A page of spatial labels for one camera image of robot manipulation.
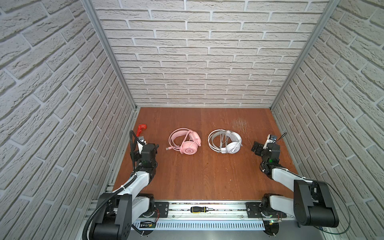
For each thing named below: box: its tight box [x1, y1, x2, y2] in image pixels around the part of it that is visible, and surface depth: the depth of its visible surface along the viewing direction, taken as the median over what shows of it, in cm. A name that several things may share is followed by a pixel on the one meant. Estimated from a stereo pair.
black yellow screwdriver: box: [190, 206, 214, 214], surface depth 74 cm
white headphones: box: [207, 129, 243, 154], surface depth 94 cm
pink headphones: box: [165, 128, 202, 155], surface depth 94 cm
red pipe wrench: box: [136, 124, 148, 137], surface depth 106 cm
